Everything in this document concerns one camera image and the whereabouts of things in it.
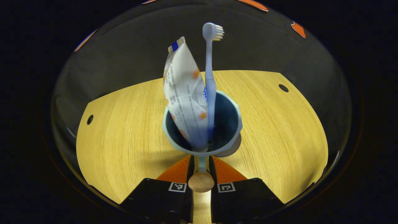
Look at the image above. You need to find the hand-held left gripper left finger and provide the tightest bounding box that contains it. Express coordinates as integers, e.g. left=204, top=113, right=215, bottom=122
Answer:
left=120, top=155, right=195, bottom=224

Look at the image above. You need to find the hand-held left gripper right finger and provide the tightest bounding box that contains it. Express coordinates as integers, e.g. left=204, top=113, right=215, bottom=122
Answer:
left=209, top=156, right=285, bottom=224

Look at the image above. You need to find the pale blue cup wooden handle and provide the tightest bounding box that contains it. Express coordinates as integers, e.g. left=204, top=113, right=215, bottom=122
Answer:
left=162, top=90, right=243, bottom=193

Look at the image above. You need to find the white toothpaste tube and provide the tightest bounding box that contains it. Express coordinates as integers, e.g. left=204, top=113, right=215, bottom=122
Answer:
left=163, top=36, right=209, bottom=150

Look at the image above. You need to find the white toothbrush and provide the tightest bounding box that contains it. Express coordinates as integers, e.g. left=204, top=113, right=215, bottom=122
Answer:
left=202, top=22, right=225, bottom=140

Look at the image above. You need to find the black backdrop cloth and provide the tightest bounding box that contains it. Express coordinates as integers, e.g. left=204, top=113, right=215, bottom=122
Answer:
left=51, top=0, right=352, bottom=175

